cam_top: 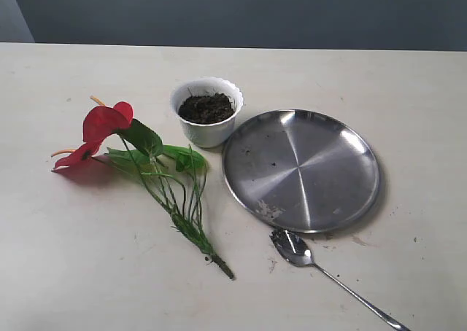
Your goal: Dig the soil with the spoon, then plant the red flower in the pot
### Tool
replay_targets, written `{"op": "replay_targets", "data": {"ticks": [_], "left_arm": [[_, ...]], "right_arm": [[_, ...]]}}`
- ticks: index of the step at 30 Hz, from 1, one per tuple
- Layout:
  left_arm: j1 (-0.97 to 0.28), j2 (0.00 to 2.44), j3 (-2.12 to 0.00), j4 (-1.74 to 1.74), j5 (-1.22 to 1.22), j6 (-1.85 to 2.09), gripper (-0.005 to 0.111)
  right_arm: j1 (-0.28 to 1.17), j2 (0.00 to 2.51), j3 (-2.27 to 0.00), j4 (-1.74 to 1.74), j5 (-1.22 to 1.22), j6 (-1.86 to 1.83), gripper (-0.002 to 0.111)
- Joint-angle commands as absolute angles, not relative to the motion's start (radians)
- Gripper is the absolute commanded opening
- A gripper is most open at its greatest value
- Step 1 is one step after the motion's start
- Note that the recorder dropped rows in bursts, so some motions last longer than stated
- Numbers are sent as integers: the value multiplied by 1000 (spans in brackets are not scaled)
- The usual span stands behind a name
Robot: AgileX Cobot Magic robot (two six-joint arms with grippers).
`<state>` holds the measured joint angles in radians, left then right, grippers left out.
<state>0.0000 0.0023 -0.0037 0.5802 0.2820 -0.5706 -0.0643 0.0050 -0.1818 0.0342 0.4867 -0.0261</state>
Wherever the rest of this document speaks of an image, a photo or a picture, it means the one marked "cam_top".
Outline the silver metal spoon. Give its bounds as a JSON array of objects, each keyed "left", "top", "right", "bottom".
[{"left": 269, "top": 229, "right": 410, "bottom": 331}]

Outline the red artificial anthurium flower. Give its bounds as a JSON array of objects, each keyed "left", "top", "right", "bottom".
[{"left": 53, "top": 98, "right": 235, "bottom": 280}]

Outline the round stainless steel plate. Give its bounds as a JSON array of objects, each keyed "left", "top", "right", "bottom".
[{"left": 222, "top": 109, "right": 382, "bottom": 233}]

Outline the white scalloped flower pot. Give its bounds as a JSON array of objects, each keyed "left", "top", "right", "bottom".
[{"left": 170, "top": 77, "right": 244, "bottom": 148}]

